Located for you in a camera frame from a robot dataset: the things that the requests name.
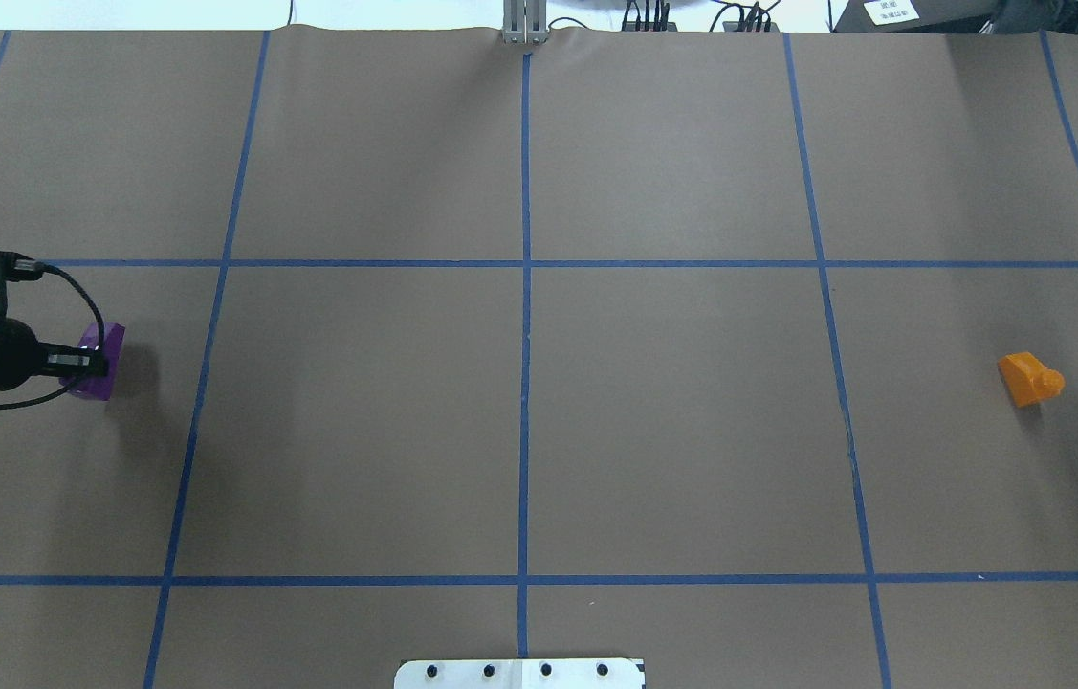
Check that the aluminium frame post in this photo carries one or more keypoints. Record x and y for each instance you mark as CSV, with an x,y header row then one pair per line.
x,y
524,22

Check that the black box with label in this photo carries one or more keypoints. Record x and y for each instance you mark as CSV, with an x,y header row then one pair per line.
x,y
939,17

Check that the white metal base plate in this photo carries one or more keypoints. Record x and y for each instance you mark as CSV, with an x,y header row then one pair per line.
x,y
572,672

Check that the orange trapezoid block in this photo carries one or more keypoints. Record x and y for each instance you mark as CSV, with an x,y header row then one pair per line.
x,y
1028,380

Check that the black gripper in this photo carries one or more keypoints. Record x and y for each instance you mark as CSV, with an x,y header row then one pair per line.
x,y
14,352

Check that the purple trapezoid block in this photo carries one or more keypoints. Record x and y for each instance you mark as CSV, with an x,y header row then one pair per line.
x,y
101,387

